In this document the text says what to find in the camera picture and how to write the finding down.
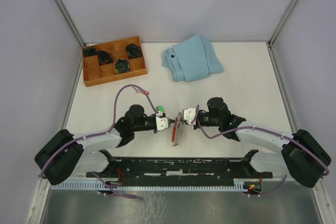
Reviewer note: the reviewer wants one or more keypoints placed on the black rolled belt front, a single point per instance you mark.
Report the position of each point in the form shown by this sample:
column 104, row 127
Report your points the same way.
column 121, row 66

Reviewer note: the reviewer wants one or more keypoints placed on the key with red tag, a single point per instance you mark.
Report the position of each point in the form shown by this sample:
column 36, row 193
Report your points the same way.
column 137, row 90

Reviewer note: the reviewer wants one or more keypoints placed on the red handled metal keyring holder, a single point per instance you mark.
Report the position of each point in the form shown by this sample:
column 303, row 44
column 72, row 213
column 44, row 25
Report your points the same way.
column 177, row 130

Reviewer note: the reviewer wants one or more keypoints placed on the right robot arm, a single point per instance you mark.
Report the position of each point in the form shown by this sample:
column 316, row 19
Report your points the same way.
column 297, row 154

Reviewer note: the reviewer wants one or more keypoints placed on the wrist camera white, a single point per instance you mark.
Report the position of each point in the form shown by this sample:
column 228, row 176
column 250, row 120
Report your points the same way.
column 189, row 116
column 159, row 123

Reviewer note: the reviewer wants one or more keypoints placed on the light blue folded cloth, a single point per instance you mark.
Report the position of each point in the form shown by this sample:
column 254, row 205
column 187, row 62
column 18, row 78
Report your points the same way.
column 191, row 60

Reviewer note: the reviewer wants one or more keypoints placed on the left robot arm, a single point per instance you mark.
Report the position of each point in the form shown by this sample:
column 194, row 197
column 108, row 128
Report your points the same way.
column 67, row 154

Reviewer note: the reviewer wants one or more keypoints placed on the black rolled belt right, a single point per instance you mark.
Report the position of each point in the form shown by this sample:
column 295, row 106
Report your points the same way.
column 133, row 51

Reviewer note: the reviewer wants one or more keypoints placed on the right aluminium frame post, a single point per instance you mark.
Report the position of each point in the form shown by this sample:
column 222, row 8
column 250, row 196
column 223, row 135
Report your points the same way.
column 284, row 19

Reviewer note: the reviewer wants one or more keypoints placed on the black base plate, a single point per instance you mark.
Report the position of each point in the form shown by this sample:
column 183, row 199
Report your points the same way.
column 154, row 171

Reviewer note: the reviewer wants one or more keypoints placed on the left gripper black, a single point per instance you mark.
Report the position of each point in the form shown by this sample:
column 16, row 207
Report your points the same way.
column 171, row 121

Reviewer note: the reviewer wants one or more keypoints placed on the white slotted cable duct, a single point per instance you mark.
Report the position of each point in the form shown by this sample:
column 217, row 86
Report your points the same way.
column 94, row 184

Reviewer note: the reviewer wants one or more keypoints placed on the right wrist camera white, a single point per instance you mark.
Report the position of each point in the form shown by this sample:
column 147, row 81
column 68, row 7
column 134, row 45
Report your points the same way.
column 189, row 116

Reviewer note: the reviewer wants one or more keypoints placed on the black rolled belt middle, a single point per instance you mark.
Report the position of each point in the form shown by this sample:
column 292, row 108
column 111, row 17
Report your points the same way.
column 104, row 57

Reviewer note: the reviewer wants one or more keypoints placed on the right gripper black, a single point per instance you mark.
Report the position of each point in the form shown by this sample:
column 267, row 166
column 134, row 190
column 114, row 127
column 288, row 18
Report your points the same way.
column 195, row 127

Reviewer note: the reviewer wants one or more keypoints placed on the black rolled belt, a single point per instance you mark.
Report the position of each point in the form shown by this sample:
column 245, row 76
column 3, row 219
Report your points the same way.
column 121, row 66
column 89, row 51
column 104, row 57
column 133, row 51

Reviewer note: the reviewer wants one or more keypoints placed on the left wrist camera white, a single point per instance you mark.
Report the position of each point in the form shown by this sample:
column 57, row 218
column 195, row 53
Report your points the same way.
column 159, row 123

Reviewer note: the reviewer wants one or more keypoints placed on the black rolled belt far left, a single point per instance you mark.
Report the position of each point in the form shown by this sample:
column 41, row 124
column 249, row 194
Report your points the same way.
column 89, row 51

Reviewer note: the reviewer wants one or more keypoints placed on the key with green tag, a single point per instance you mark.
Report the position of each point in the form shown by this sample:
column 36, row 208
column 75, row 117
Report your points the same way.
column 160, row 109

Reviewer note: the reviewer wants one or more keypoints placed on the aluminium frame post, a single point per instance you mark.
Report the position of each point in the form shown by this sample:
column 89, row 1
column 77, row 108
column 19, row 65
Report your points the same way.
column 71, row 25
column 284, row 19

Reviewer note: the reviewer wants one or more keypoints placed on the wooden compartment tray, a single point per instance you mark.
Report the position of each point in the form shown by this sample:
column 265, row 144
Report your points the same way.
column 94, row 74

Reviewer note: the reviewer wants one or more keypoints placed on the left aluminium frame post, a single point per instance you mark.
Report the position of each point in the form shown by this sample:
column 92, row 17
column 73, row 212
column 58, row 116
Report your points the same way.
column 71, row 25

